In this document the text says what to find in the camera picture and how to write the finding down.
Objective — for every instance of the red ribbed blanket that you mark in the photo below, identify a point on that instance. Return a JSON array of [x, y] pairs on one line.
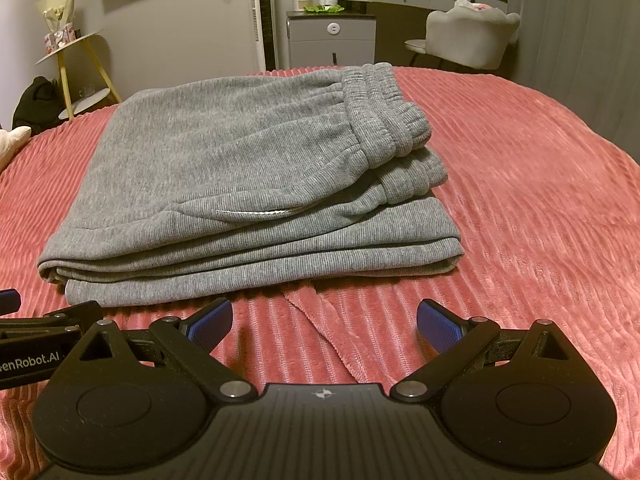
[[525, 210]]

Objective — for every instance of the small white tub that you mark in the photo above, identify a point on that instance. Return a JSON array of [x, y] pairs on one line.
[[302, 4]]

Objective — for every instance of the green wrappers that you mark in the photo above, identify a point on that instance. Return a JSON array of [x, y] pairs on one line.
[[325, 8]]

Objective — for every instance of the grey curtain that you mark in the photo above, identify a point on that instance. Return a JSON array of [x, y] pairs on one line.
[[575, 35]]

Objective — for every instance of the pale pink plush pillow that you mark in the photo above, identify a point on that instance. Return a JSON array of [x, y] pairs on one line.
[[12, 147]]

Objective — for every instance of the white upholstered chair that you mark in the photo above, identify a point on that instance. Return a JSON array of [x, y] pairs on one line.
[[470, 40]]

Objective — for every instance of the tall white standing panel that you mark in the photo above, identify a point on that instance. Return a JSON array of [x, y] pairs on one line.
[[260, 15]]

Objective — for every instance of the wrapped flower bouquet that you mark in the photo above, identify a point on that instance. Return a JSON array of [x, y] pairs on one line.
[[55, 15]]

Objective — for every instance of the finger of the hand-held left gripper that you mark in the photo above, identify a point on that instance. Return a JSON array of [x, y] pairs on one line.
[[7, 301]]

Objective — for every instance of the side table with yellow legs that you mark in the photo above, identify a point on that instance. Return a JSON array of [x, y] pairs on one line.
[[62, 75]]

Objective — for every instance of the white cloth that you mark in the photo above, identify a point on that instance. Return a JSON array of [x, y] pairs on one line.
[[470, 5]]

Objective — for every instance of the grey bedside cabinet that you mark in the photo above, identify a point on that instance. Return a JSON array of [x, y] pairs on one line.
[[330, 42]]

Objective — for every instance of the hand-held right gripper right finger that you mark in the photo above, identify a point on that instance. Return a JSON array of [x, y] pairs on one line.
[[440, 325]]

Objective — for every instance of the black bag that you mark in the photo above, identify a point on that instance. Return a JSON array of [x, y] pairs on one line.
[[35, 105]]

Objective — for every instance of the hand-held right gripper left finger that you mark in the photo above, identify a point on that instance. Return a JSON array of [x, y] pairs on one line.
[[212, 322]]

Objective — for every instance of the grey pants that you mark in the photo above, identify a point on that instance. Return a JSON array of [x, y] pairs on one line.
[[225, 175]]

